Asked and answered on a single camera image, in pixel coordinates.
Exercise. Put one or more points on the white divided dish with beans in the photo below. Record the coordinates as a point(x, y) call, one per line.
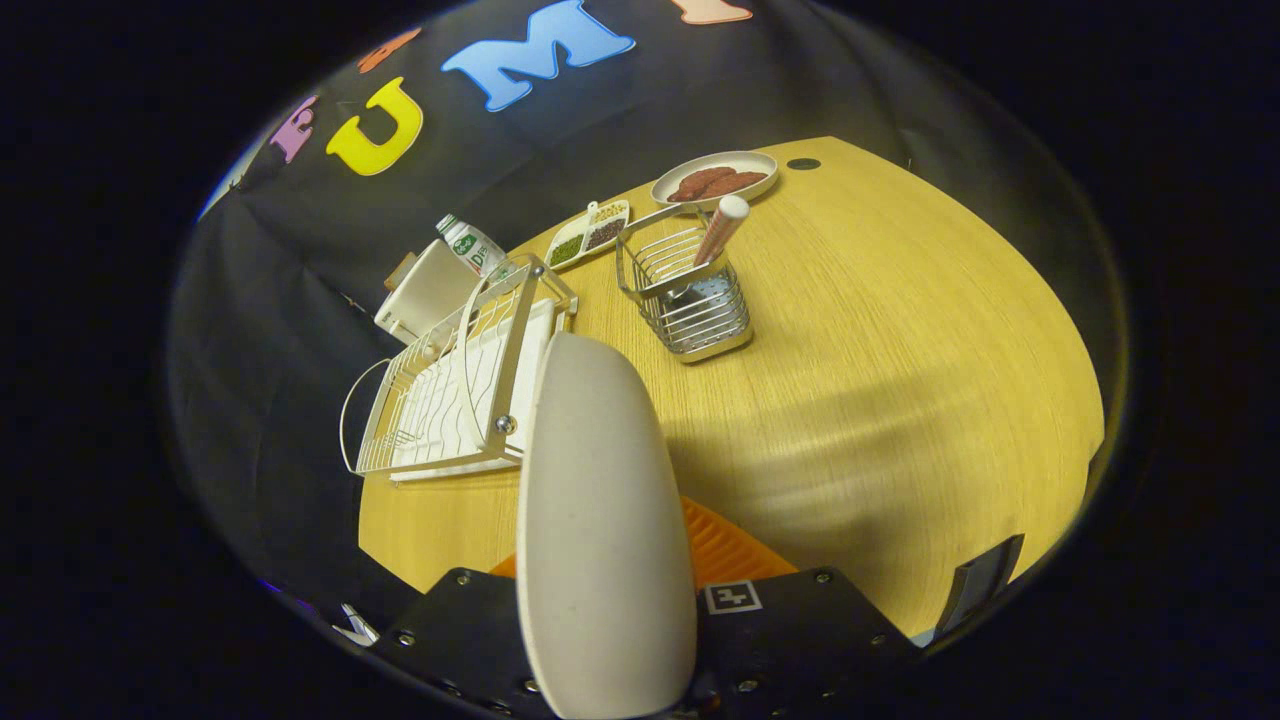
point(580, 240)

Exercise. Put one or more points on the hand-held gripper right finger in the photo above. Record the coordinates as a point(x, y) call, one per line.
point(800, 640)

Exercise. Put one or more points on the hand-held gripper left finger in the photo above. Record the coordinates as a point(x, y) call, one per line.
point(460, 630)

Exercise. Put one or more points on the white toaster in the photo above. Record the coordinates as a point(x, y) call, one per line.
point(430, 295)

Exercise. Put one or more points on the beige round plate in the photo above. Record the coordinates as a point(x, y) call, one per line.
point(600, 520)

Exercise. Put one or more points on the dark grey flat panel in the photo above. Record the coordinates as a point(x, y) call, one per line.
point(980, 585)

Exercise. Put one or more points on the red meat slices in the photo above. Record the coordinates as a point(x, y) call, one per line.
point(715, 183)

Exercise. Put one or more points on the brown toast slice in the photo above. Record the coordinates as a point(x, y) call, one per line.
point(402, 268)

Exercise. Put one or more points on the beige plate with meat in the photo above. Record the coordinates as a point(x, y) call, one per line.
point(745, 163)

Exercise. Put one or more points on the white green label bottle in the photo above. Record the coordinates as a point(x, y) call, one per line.
point(475, 248)

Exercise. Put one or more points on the black backdrop cloth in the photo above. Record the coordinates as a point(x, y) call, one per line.
point(300, 300)

